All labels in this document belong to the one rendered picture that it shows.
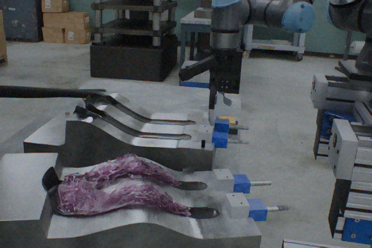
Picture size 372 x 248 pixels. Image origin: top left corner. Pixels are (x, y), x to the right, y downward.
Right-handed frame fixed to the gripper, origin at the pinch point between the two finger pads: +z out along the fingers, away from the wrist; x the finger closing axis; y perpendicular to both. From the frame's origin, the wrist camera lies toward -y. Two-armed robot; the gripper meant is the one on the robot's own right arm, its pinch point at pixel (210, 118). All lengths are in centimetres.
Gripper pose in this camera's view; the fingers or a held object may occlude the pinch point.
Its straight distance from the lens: 115.3
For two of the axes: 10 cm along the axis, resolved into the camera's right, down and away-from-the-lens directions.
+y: 9.9, 0.9, -1.2
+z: -0.5, 9.4, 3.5
